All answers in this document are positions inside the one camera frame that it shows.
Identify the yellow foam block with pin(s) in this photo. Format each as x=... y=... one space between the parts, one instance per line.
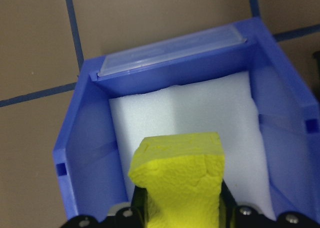
x=180 y=183

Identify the blue plastic storage bin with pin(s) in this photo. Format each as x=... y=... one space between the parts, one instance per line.
x=82 y=128

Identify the white foam pad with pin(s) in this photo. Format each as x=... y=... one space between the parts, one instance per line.
x=200 y=108

